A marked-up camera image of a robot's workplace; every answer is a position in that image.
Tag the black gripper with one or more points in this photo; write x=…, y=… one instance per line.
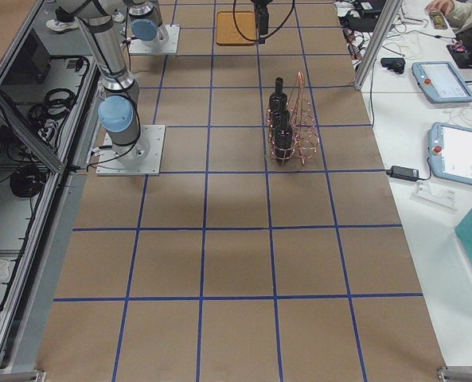
x=263, y=21

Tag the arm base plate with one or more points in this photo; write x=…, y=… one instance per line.
x=144, y=158
x=162, y=41

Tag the white sneaker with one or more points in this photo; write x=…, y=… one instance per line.
x=57, y=26

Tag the wooden tray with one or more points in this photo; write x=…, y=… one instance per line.
x=235, y=29

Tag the dark wine bottle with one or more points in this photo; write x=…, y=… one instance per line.
x=278, y=98
x=280, y=119
x=283, y=138

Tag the black power adapter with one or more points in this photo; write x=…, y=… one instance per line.
x=403, y=173

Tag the upper teach pendant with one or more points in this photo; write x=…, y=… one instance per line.
x=441, y=82

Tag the lower teach pendant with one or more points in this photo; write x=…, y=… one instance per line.
x=450, y=152

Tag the smartphone on desk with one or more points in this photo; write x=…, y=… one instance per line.
x=437, y=20

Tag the clear acrylic stand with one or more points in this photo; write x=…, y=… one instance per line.
x=443, y=198

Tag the aluminium frame post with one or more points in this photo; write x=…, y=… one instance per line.
x=383, y=25

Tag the black webcam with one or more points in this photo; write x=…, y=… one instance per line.
x=393, y=64

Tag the copper wire bottle basket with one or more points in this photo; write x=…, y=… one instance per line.
x=305, y=136

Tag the aluminium side frame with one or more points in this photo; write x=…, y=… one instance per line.
x=46, y=84

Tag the teach pendant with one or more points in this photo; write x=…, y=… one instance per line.
x=450, y=152
x=441, y=82

